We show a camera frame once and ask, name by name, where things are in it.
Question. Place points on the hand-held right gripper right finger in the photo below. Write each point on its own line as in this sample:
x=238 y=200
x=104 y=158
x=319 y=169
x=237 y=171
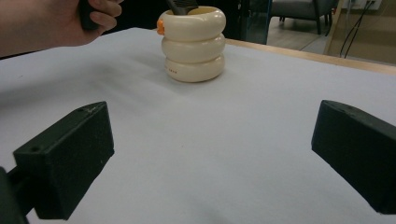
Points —
x=358 y=152

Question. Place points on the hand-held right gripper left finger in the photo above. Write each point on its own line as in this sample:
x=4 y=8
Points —
x=68 y=161

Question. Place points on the cream ribbed cup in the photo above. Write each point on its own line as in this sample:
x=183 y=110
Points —
x=194 y=46

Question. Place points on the white table cover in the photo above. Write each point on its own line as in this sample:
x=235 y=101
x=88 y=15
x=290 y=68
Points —
x=199 y=140

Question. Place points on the grey chair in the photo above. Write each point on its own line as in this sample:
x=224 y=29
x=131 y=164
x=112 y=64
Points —
x=305 y=9

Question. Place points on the dark panel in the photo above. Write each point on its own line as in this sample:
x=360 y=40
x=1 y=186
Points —
x=255 y=21

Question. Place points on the white wall socket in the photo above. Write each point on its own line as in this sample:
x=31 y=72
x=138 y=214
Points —
x=365 y=3

